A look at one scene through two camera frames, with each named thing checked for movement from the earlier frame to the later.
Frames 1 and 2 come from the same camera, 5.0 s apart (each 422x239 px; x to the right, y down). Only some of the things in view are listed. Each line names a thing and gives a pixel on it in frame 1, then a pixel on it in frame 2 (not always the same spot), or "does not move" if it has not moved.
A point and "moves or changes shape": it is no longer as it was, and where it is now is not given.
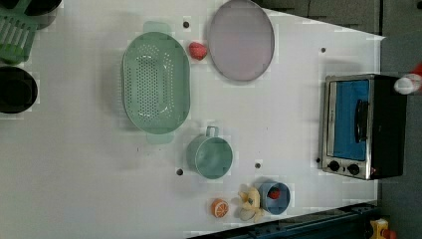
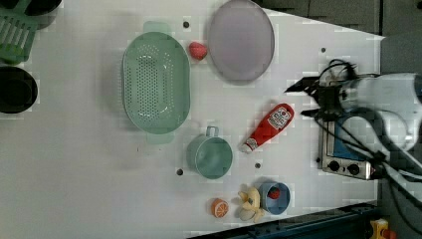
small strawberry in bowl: x=274 y=193 does not move
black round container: x=44 y=11 does not move
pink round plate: x=242 y=40 does not move
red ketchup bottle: x=411 y=83 moves or changes shape
